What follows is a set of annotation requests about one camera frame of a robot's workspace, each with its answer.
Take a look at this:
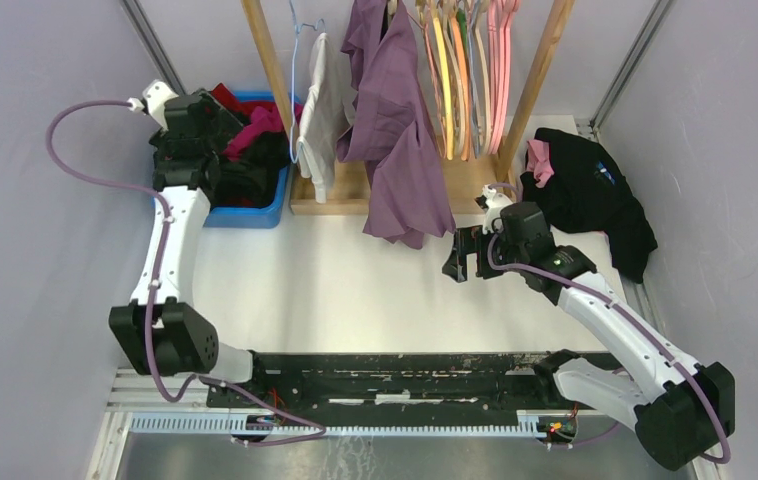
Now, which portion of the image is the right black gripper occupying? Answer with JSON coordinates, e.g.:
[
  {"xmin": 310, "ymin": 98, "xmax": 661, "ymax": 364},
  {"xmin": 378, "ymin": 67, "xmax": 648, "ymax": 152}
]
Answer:
[{"xmin": 441, "ymin": 223, "xmax": 527, "ymax": 281}]

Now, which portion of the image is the white skirt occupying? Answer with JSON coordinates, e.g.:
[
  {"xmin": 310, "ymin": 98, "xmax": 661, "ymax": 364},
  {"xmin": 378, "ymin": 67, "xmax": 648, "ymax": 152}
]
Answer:
[{"xmin": 295, "ymin": 33, "xmax": 350, "ymax": 204}]

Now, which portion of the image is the purple garment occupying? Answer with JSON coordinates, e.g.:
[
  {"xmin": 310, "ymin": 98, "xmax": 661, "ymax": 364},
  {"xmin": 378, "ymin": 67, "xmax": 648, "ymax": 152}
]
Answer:
[{"xmin": 336, "ymin": 1, "xmax": 456, "ymax": 250}]

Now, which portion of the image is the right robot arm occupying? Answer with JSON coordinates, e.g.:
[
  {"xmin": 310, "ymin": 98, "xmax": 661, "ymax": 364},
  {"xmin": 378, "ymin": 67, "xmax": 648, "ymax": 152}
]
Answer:
[{"xmin": 442, "ymin": 190, "xmax": 736, "ymax": 470}]

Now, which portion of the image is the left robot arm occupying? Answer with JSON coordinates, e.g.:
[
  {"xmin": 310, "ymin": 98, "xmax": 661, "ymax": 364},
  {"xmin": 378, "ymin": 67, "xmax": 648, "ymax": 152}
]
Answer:
[{"xmin": 108, "ymin": 80, "xmax": 270, "ymax": 407}]

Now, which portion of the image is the wooden hanger rack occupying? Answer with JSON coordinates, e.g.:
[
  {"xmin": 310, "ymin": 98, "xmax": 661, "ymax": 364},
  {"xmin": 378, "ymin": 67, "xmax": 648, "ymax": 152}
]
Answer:
[{"xmin": 241, "ymin": 0, "xmax": 574, "ymax": 215}]

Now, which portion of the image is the yellow hanger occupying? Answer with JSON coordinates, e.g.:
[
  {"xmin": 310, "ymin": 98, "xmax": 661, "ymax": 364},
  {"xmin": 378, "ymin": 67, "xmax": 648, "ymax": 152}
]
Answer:
[{"xmin": 429, "ymin": 3, "xmax": 455, "ymax": 160}]

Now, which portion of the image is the orange hanger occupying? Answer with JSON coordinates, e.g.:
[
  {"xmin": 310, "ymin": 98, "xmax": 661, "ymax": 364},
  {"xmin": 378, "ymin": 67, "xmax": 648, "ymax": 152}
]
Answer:
[{"xmin": 449, "ymin": 10, "xmax": 473, "ymax": 161}]

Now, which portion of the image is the green hanger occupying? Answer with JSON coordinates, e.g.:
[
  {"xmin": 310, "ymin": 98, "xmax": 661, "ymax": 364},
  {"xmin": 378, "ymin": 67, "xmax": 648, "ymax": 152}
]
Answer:
[{"xmin": 455, "ymin": 8, "xmax": 470, "ymax": 49}]

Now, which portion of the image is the pink hanger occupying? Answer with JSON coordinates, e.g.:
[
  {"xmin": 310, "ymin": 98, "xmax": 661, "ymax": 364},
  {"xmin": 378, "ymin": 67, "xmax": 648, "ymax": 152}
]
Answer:
[{"xmin": 486, "ymin": 0, "xmax": 521, "ymax": 154}]

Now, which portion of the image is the magenta garment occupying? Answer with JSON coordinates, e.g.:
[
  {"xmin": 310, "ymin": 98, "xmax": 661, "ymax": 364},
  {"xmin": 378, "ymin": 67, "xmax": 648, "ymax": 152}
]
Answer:
[{"xmin": 223, "ymin": 101, "xmax": 286, "ymax": 162}]

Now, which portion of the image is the black garment in bin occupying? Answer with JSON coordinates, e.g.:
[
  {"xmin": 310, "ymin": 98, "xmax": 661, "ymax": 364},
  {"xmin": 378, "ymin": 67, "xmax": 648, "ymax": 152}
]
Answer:
[{"xmin": 211, "ymin": 131, "xmax": 291, "ymax": 209}]

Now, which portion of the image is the pink garment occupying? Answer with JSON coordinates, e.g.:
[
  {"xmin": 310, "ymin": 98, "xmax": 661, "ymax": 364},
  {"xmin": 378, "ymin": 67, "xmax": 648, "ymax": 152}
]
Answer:
[{"xmin": 525, "ymin": 139, "xmax": 555, "ymax": 188}]

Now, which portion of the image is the blue plastic bin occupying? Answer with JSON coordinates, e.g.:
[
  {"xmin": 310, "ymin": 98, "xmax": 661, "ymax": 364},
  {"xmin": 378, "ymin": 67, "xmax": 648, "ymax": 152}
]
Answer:
[{"xmin": 152, "ymin": 94, "xmax": 291, "ymax": 229}]

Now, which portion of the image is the black garment pile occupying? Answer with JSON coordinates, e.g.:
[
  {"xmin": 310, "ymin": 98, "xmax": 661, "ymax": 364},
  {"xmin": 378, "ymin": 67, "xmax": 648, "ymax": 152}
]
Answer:
[{"xmin": 519, "ymin": 127, "xmax": 658, "ymax": 284}]

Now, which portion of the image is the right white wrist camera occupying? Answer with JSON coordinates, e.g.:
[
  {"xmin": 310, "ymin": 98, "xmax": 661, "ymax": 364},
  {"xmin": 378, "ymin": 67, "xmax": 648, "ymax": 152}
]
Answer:
[{"xmin": 475, "ymin": 185, "xmax": 513, "ymax": 234}]

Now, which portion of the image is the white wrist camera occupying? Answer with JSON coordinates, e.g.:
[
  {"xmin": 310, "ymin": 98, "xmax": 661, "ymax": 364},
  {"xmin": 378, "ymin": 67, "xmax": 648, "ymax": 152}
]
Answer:
[
  {"xmin": 128, "ymin": 80, "xmax": 179, "ymax": 130},
  {"xmin": 475, "ymin": 185, "xmax": 513, "ymax": 234}
]

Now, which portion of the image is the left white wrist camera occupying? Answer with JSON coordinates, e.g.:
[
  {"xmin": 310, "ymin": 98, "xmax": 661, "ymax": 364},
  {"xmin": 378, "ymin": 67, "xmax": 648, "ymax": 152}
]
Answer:
[{"xmin": 128, "ymin": 80, "xmax": 179, "ymax": 130}]

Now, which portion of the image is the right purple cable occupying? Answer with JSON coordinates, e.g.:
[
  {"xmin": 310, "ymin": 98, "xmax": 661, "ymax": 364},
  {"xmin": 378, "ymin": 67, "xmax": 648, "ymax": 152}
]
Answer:
[{"xmin": 486, "ymin": 182, "xmax": 733, "ymax": 465}]

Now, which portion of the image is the purple cable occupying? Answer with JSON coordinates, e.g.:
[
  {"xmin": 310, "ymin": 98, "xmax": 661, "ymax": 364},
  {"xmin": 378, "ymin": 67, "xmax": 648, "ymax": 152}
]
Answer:
[
  {"xmin": 486, "ymin": 182, "xmax": 733, "ymax": 465},
  {"xmin": 44, "ymin": 99, "xmax": 329, "ymax": 448}
]

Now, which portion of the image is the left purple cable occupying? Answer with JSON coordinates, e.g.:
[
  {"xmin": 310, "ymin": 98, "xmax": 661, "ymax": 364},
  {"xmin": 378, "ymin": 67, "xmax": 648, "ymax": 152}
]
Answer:
[{"xmin": 44, "ymin": 99, "xmax": 329, "ymax": 448}]

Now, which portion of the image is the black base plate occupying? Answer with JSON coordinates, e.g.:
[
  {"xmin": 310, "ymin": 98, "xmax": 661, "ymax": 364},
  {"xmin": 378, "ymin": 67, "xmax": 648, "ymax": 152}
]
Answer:
[{"xmin": 242, "ymin": 352, "xmax": 589, "ymax": 429}]

